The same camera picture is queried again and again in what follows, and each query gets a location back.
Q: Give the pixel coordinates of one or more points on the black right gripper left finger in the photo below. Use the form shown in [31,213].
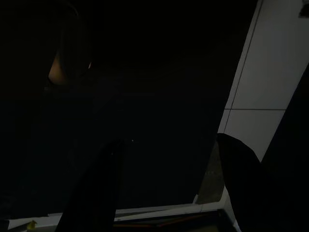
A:
[96,193]

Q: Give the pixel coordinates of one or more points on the dark door edge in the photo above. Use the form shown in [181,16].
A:
[297,116]

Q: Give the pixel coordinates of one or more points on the dark cabinet panel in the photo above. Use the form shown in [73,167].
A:
[157,91]

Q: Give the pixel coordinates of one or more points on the curved-rim tan object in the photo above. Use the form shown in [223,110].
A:
[58,72]

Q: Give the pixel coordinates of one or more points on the small yellow item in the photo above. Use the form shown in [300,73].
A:
[31,225]

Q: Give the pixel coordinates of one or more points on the white ledge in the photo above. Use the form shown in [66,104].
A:
[154,210]

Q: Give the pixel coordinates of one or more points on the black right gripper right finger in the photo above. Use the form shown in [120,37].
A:
[246,183]

